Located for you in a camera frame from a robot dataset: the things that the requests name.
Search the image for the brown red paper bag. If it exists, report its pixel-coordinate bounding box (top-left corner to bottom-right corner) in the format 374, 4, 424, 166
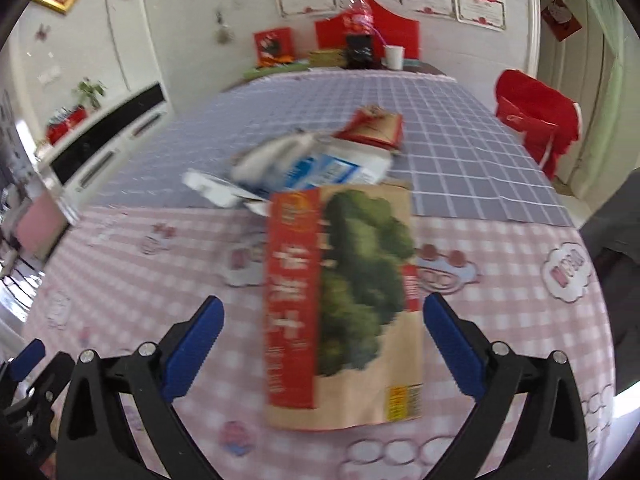
264, 183, 424, 431

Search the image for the blue white carton box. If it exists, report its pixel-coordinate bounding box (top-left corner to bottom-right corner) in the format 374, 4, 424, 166
182, 133, 393, 217

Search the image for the pink blanket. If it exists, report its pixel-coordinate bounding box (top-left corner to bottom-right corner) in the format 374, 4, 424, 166
14, 192, 68, 261

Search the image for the purple grid tablecloth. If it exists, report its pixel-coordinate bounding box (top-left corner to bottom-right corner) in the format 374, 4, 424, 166
92, 70, 570, 226

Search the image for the white sideboard cabinet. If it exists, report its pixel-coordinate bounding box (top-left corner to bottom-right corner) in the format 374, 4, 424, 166
37, 81, 174, 210

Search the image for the red gift box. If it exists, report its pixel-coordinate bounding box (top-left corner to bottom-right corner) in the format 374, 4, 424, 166
46, 105, 88, 145

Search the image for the red paper fan ornament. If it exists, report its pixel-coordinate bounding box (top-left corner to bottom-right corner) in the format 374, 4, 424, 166
333, 105, 404, 153

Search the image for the potted green plant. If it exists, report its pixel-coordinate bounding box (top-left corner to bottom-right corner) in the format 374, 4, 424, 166
73, 77, 106, 110

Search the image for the white paper cup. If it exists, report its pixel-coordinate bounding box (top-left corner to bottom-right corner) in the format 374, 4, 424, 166
384, 44, 405, 72

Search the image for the cola bottle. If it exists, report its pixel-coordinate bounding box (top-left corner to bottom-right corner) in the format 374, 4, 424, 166
343, 0, 374, 70

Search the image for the red photo card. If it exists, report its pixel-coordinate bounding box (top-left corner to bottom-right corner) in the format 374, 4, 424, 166
254, 27, 295, 67

